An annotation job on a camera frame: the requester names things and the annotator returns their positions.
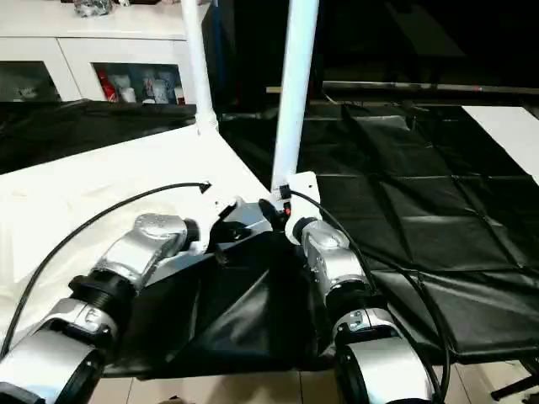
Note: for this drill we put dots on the white plastic table leg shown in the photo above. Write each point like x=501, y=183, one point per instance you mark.
x=199, y=59
x=296, y=93

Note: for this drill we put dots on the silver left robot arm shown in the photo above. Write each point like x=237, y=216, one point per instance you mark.
x=101, y=286

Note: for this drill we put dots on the black mat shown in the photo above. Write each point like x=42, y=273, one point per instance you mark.
x=404, y=210

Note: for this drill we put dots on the black box with tan label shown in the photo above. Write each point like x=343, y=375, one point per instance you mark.
x=248, y=50

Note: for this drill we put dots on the red bottle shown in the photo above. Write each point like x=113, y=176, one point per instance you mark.
x=105, y=86

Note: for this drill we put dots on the white cabinet with glass doors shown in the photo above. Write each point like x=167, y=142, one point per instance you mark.
x=84, y=38

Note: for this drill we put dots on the white flat board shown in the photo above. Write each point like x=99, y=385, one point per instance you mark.
x=509, y=135

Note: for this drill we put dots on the black floor stand leg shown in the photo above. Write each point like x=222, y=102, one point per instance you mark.
x=518, y=383

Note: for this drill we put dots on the dark metal rail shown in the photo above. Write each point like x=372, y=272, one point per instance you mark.
x=429, y=87

